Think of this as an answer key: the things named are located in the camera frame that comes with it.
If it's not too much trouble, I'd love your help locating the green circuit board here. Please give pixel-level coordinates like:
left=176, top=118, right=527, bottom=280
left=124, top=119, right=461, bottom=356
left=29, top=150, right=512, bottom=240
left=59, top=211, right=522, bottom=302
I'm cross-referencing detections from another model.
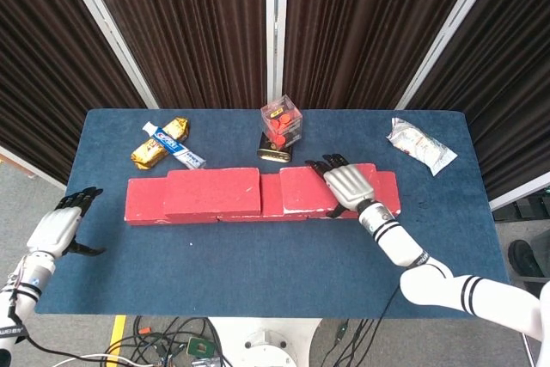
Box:
left=186, top=335, right=216, bottom=359

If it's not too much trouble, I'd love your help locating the yellow floor tape strip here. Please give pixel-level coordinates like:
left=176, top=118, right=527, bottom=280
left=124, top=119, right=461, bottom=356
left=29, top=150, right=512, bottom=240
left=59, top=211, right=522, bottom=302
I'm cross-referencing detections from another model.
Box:
left=106, top=315, right=128, bottom=358

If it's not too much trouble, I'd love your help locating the black shoe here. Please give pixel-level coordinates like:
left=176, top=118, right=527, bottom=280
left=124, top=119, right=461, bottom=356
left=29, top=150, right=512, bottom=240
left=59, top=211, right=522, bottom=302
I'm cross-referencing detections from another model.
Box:
left=508, top=239, right=546, bottom=278

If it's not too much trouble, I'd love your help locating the gold foil snack packet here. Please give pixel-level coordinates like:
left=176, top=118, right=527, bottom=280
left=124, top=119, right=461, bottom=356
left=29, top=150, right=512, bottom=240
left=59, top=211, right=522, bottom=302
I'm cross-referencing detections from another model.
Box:
left=131, top=116, right=192, bottom=170

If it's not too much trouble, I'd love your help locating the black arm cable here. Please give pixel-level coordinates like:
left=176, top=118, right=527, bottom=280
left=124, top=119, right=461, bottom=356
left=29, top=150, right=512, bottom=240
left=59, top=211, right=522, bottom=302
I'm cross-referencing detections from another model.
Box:
left=6, top=287, right=134, bottom=366
left=339, top=283, right=400, bottom=367

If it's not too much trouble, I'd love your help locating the black cable with green plug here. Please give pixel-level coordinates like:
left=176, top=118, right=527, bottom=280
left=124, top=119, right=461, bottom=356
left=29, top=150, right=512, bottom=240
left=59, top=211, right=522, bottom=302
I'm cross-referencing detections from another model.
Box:
left=328, top=318, right=379, bottom=367

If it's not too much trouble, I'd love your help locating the black floor cable tangle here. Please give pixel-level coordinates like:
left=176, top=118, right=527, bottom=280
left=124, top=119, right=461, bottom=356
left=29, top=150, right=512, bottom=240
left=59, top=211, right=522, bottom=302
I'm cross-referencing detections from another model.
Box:
left=124, top=315, right=229, bottom=367

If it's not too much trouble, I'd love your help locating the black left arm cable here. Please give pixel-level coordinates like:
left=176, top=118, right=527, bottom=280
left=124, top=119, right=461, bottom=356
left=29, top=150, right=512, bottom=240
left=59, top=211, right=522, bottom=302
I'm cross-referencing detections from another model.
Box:
left=6, top=287, right=134, bottom=366

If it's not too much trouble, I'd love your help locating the white partition bottom rail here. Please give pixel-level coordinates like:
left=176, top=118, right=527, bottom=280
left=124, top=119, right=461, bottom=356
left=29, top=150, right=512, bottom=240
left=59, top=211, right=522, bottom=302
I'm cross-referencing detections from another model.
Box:
left=489, top=170, right=550, bottom=212
left=0, top=144, right=68, bottom=191

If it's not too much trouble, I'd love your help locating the white crumpled snack bag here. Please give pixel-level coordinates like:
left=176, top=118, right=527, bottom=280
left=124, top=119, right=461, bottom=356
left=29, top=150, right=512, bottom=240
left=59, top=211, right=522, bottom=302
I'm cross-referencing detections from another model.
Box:
left=385, top=117, right=459, bottom=177

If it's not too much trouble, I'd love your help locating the red brick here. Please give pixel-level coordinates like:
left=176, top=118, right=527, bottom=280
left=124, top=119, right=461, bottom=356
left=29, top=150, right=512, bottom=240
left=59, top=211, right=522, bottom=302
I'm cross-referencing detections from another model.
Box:
left=164, top=167, right=262, bottom=218
left=279, top=163, right=379, bottom=216
left=123, top=177, right=220, bottom=226
left=307, top=171, right=403, bottom=220
left=217, top=173, right=310, bottom=223

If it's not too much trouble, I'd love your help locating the white floor cable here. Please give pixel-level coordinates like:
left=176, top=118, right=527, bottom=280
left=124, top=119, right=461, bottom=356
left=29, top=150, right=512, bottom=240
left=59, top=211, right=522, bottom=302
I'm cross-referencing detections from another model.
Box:
left=25, top=352, right=137, bottom=367

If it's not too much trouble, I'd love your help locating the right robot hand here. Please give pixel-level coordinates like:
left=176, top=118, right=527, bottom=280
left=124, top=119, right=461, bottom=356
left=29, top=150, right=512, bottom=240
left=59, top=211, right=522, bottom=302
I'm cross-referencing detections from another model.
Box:
left=304, top=153, right=379, bottom=218

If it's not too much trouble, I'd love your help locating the clear box with red caps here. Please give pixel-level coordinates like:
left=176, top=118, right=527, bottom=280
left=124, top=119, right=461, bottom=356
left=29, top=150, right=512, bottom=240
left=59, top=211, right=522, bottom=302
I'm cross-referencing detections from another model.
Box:
left=260, top=103, right=303, bottom=151

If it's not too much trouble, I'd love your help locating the brown pleated curtain panel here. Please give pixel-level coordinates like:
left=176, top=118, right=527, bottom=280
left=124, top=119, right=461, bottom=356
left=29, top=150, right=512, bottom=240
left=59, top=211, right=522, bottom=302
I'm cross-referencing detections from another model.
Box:
left=0, top=0, right=150, bottom=187
left=406, top=0, right=550, bottom=200
left=285, top=0, right=476, bottom=111
left=79, top=0, right=270, bottom=110

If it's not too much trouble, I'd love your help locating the blue table cloth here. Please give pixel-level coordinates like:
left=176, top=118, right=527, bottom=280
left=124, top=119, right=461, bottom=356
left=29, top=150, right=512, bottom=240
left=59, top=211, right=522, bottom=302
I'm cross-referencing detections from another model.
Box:
left=34, top=108, right=510, bottom=320

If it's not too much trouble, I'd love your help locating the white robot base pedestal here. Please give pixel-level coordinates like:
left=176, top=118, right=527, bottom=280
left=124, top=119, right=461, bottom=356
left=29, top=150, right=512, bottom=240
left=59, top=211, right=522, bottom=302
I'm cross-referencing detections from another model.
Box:
left=208, top=317, right=323, bottom=367

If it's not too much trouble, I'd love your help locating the white metal frame post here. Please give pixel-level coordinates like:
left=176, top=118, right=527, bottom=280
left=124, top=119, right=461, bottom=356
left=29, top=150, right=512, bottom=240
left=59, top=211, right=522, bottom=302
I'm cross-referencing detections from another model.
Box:
left=55, top=0, right=160, bottom=110
left=265, top=0, right=290, bottom=108
left=394, top=0, right=499, bottom=111

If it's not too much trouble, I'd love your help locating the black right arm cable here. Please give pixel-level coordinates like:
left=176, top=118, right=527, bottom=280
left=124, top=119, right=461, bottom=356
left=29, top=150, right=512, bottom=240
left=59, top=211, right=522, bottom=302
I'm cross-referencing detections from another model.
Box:
left=339, top=283, right=400, bottom=367

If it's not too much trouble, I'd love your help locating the blue white toothpaste tube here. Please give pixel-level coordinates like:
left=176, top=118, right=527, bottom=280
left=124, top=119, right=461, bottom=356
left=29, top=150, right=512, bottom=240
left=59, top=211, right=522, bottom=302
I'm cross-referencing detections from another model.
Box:
left=142, top=121, right=207, bottom=170

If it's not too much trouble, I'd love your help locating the gold black tin can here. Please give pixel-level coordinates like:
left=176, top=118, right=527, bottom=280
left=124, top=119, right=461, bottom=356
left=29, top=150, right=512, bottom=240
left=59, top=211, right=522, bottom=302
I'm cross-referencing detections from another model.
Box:
left=256, top=132, right=294, bottom=164

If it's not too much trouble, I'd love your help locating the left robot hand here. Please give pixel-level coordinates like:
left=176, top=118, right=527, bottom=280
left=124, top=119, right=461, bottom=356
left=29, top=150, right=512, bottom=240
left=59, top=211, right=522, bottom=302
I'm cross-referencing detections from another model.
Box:
left=27, top=186, right=107, bottom=259

